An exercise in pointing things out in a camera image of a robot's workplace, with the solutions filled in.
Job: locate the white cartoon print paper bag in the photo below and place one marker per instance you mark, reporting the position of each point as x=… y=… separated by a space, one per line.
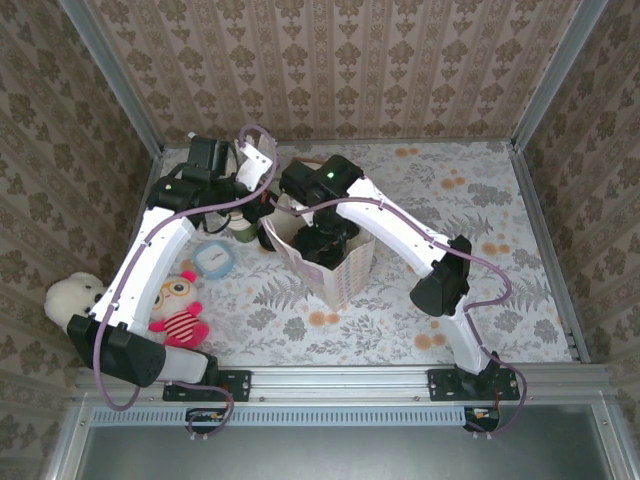
x=345 y=280

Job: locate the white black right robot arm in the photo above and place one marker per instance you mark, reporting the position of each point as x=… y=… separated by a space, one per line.
x=390 y=220

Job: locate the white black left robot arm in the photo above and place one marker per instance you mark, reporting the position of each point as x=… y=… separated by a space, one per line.
x=150 y=260

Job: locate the stack of green paper cups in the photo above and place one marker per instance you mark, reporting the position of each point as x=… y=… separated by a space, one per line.
x=245 y=232

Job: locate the blue alarm clock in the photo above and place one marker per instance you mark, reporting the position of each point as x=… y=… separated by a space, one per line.
x=214 y=259

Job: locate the plush doll with orange glasses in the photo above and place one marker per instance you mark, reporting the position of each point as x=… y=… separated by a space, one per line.
x=175 y=300

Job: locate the floral printed tablecloth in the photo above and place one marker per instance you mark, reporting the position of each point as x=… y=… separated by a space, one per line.
x=400 y=310

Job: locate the white teddy bear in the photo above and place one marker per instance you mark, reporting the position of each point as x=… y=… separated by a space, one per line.
x=70 y=300

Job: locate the grey metal shelf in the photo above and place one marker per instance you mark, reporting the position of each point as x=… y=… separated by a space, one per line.
x=325 y=455

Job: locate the aluminium side rail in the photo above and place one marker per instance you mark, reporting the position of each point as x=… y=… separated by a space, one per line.
x=154 y=161
x=547 y=250

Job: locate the aluminium frame post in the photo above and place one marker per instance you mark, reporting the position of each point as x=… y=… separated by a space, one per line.
x=555 y=75
x=117 y=80

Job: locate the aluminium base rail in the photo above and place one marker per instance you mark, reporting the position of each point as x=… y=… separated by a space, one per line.
x=340 y=385

